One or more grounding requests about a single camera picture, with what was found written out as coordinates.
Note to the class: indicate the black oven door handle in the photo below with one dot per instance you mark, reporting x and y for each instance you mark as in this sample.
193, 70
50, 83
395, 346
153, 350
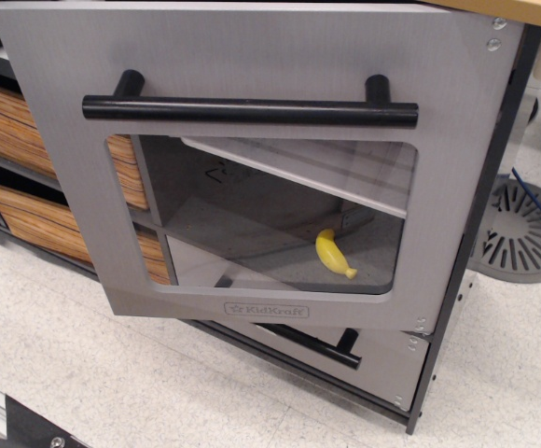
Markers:
128, 103

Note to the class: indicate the grey toy oven door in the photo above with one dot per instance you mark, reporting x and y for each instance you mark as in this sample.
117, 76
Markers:
438, 186

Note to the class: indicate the grey oven shelf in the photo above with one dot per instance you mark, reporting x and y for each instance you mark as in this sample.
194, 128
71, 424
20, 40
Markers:
370, 173

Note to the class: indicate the grey lower oven drawer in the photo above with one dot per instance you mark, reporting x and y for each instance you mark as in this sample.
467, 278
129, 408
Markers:
391, 361

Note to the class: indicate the upper wood-grain bin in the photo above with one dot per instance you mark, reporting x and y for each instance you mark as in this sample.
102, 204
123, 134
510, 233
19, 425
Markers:
20, 141

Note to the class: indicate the wood-grain bin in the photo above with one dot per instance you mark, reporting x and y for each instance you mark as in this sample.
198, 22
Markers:
20, 141
43, 222

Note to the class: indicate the lower wood-grain bin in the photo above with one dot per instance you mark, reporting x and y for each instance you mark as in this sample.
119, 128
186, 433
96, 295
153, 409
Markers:
43, 222

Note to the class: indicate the black plate with screw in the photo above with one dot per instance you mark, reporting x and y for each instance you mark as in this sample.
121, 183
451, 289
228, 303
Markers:
29, 429

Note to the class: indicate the yellow toy banana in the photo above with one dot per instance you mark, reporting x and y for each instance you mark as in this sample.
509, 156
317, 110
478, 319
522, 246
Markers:
331, 256

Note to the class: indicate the grey slotted round base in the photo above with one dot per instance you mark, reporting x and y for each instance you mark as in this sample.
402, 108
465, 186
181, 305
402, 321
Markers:
508, 246

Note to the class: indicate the wooden countertop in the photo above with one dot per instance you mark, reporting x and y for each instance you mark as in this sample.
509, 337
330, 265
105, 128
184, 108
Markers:
526, 11

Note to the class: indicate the black toy kitchen frame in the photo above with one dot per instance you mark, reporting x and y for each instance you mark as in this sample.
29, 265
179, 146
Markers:
508, 140

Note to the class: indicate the black drawer handle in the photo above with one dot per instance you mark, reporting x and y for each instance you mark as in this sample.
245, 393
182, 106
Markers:
342, 352

